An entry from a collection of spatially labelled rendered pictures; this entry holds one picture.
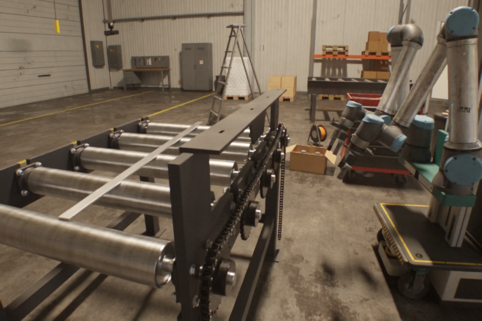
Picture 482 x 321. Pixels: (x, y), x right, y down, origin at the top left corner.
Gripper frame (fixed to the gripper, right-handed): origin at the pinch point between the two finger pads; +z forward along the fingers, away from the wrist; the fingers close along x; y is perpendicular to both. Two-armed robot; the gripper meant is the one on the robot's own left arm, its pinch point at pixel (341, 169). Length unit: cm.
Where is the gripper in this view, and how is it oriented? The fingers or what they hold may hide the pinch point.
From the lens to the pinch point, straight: 162.9
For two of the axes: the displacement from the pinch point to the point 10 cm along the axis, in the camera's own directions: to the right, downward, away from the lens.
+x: -3.2, 3.7, -8.7
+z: -3.5, 8.1, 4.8
